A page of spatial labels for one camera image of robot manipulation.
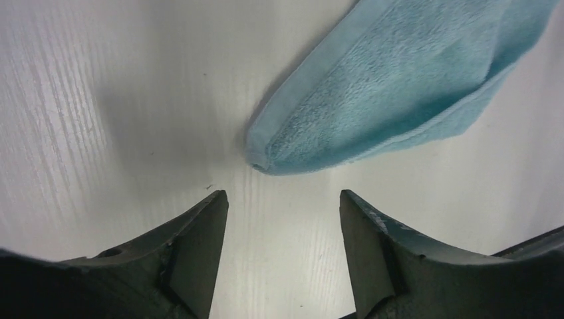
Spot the light blue towel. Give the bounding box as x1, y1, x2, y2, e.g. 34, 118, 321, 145
245, 1, 556, 175

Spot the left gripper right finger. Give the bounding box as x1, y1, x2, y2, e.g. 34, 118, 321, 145
339, 190, 563, 318

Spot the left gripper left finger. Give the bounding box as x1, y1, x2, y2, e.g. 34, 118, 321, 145
1, 190, 229, 318

